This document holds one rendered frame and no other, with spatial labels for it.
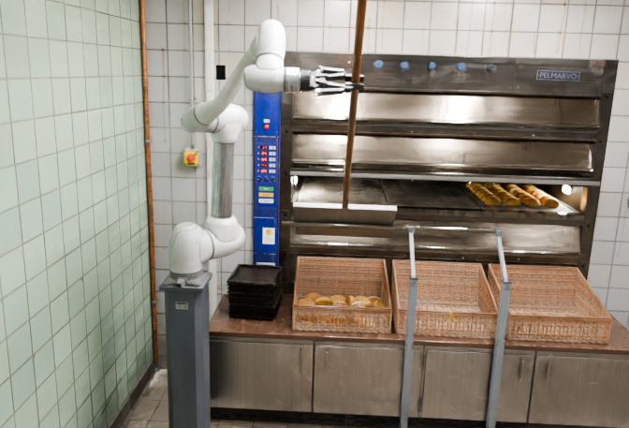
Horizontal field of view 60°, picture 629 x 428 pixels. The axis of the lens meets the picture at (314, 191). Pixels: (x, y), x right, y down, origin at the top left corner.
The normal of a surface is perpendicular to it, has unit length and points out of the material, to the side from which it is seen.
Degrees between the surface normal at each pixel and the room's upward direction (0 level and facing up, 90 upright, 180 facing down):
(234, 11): 90
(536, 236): 70
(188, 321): 90
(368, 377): 90
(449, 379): 87
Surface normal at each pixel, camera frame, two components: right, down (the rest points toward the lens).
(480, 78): -0.04, 0.22
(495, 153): -0.04, -0.13
